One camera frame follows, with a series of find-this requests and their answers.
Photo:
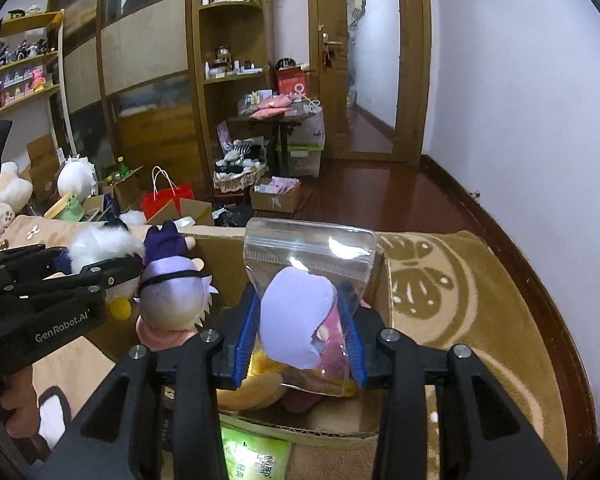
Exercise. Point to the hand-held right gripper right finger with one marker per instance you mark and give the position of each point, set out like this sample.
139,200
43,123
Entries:
357,355

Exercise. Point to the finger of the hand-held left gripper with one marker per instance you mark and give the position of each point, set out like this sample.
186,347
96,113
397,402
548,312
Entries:
35,260
100,275

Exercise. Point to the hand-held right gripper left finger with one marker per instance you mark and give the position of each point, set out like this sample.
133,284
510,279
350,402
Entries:
245,345

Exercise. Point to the yellow dog plush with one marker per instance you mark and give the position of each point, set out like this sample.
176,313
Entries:
250,395

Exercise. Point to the purple plush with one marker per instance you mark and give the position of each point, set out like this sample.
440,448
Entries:
295,310

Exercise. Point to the pink bear plush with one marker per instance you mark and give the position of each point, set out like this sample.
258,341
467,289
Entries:
300,401

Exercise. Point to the lavender-haired doll plush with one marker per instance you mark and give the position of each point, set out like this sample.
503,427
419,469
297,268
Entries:
172,295

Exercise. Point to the printed cardboard box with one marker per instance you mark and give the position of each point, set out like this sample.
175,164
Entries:
225,265

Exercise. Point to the person's left hand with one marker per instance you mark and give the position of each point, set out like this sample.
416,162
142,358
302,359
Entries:
20,405

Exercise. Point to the beige flower blanket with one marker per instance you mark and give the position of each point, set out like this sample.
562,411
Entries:
75,360

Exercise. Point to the cream pink plush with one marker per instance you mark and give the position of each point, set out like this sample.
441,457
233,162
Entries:
1,219

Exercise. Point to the green frog toy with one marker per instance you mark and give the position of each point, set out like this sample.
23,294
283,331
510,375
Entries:
72,206

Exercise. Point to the white tan-patched dog plush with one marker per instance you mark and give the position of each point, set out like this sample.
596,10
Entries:
12,190

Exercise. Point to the open carton with bottles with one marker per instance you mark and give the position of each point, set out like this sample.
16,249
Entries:
122,190

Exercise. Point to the white round plush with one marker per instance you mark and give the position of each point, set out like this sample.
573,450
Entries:
76,177

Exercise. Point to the flat cardboard box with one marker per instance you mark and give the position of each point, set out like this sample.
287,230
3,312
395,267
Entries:
42,165

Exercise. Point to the red paper bag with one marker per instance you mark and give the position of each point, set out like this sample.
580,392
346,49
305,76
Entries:
167,202

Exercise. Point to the green bottle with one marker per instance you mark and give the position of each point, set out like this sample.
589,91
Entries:
123,167

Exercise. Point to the empty brown carton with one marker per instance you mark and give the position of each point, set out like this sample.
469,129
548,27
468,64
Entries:
195,210

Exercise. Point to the green tissue pack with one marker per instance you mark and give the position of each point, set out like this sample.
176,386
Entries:
255,460

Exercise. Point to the tan patterned blanket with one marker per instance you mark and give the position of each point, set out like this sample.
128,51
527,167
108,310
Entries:
480,310

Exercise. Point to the small carton of pink packets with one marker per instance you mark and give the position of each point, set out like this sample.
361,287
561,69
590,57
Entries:
275,197

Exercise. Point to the basket of socks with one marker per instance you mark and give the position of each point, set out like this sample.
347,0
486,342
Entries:
240,177

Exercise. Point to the white shelf rack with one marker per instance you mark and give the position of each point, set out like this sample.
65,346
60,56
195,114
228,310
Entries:
55,90

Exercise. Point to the row of pastel figurines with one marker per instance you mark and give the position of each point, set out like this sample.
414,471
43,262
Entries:
25,85

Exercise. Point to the translucent storage box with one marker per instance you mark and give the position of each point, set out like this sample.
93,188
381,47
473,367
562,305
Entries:
305,152

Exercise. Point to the row of dark figurines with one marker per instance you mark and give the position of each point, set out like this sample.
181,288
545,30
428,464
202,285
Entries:
20,52

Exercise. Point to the wooden corner shelf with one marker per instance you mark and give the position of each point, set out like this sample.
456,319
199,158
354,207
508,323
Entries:
230,100

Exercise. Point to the wooden wardrobe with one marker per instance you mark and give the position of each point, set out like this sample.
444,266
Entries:
145,60

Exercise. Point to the small dark table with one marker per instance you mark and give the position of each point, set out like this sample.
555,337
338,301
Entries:
280,121

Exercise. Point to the wooden door with glass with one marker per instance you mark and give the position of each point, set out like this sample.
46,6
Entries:
330,125

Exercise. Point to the red gift box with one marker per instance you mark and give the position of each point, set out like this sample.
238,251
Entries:
292,81

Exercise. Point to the door keys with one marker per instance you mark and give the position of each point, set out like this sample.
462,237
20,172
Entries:
326,55

